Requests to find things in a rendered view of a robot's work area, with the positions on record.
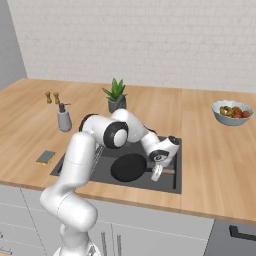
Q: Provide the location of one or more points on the green plant in grey pot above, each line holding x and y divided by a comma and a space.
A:
116, 98

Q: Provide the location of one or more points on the red fruit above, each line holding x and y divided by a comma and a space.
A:
237, 112

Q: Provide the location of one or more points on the grey panel under sink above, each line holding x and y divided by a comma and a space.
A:
150, 218

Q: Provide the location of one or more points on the orange fruit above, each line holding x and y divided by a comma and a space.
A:
246, 114

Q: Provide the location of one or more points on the yellow fruit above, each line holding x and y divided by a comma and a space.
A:
226, 110

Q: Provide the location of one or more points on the grey cupboard door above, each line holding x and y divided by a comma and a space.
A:
43, 233
160, 245

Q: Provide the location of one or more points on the wooden pepper mill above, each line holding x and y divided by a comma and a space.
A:
57, 98
48, 97

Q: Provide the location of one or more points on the grey drawer front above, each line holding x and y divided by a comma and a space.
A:
20, 241
11, 195
15, 216

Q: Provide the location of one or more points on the dark grey sink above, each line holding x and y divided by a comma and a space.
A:
106, 173

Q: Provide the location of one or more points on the grey soap dispenser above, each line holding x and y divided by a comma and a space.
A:
64, 120

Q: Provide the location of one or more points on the pale blue bowl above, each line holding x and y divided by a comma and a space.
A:
231, 120

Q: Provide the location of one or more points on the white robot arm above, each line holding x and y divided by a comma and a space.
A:
76, 166

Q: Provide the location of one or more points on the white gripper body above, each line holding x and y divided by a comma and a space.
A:
156, 174

